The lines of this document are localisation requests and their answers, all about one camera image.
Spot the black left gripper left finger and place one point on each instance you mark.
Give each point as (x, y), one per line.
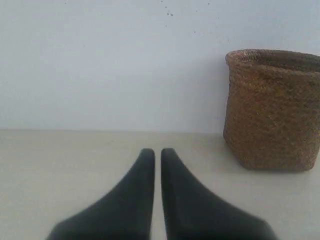
(125, 213)

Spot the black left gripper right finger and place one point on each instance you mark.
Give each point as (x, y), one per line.
(193, 212)

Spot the brown woven basket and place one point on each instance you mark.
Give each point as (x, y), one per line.
(272, 119)

